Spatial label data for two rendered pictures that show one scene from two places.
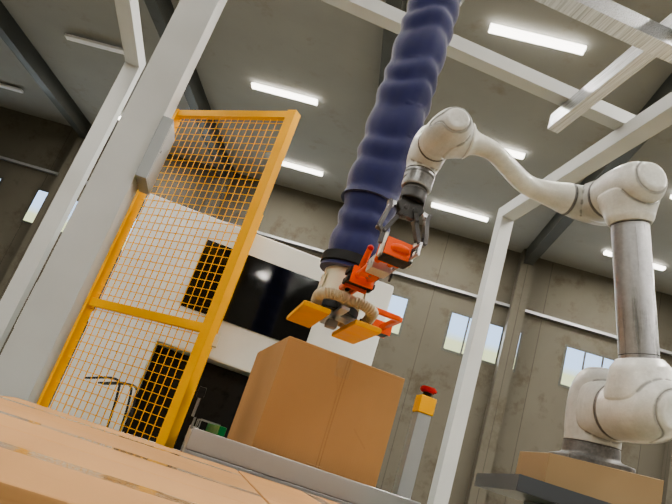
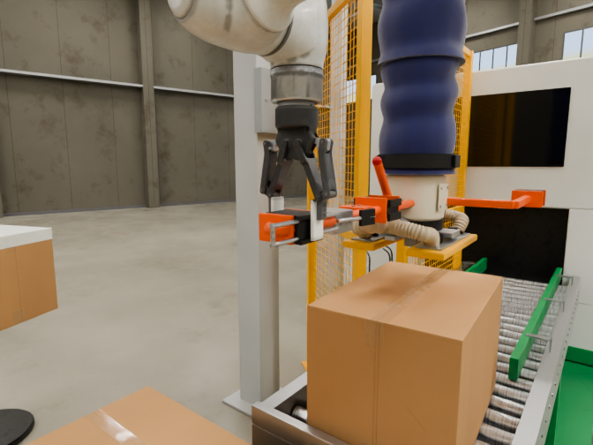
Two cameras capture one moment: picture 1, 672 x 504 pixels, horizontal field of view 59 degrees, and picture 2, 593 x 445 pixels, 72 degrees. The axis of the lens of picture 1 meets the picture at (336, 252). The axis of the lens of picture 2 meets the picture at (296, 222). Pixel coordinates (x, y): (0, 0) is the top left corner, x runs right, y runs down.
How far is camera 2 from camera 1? 144 cm
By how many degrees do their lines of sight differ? 52
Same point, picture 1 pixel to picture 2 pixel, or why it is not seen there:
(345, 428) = (394, 406)
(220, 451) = (274, 428)
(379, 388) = (426, 356)
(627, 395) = not seen: outside the picture
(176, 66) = not seen: hidden behind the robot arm
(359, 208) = (390, 88)
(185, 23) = not seen: outside the picture
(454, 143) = (214, 32)
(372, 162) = (386, 13)
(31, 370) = (254, 300)
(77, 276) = (253, 228)
